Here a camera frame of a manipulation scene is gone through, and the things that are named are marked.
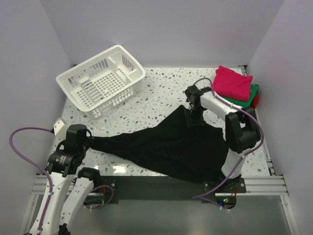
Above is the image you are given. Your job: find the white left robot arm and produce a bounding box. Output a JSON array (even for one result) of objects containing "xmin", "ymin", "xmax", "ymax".
[{"xmin": 29, "ymin": 124, "xmax": 101, "ymax": 235}]

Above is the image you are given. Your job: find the red folded t shirt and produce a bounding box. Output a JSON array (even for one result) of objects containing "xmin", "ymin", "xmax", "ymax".
[{"xmin": 252, "ymin": 96, "xmax": 259, "ymax": 110}]

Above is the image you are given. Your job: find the black t shirt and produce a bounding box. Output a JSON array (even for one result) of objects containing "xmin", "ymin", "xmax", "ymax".
[{"xmin": 91, "ymin": 105, "xmax": 229, "ymax": 182}]

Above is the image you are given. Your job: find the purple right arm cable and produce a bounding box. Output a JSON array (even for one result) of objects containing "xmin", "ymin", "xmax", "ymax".
[{"xmin": 192, "ymin": 77, "xmax": 266, "ymax": 211}]

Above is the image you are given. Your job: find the green folded t shirt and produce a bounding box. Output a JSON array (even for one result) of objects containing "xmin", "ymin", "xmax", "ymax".
[{"xmin": 222, "ymin": 84, "xmax": 260, "ymax": 110}]

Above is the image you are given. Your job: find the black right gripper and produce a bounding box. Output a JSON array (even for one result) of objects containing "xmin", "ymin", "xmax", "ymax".
[{"xmin": 185, "ymin": 106, "xmax": 205, "ymax": 133}]

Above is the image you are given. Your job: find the white plastic laundry basket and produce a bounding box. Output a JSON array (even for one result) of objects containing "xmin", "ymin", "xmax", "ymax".
[{"xmin": 56, "ymin": 45, "xmax": 146, "ymax": 119}]

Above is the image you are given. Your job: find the pink folded t shirt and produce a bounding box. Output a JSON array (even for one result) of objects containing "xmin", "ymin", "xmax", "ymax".
[{"xmin": 213, "ymin": 66, "xmax": 253, "ymax": 101}]

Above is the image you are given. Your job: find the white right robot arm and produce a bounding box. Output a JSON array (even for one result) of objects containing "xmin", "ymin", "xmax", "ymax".
[{"xmin": 184, "ymin": 85, "xmax": 264, "ymax": 192}]

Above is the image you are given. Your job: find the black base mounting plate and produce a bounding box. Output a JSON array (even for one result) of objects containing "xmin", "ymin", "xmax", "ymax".
[{"xmin": 72, "ymin": 175, "xmax": 246, "ymax": 205}]

